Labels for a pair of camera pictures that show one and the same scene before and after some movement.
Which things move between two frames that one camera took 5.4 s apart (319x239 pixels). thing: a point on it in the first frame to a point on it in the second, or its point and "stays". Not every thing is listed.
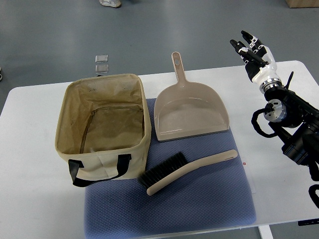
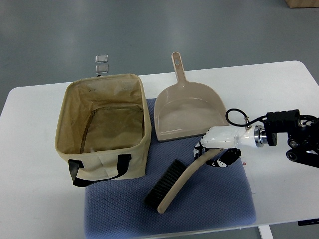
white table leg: [265, 232] stays
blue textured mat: [218, 196] stays
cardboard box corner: [302, 3] stays
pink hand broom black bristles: [174, 167] to [176, 173]
